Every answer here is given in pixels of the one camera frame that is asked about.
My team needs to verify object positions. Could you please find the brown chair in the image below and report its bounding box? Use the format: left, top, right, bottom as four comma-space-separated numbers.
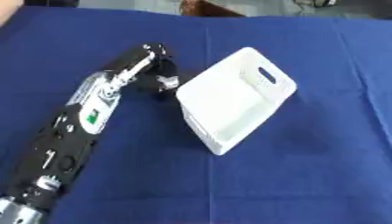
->
178, 0, 249, 18

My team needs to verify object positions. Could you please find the white plastic basket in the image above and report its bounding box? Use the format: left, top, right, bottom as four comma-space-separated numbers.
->
174, 46, 299, 156

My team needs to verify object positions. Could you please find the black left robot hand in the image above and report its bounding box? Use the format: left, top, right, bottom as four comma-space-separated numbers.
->
102, 42, 183, 94

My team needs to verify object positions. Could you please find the person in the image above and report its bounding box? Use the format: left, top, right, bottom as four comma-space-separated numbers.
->
0, 0, 26, 28

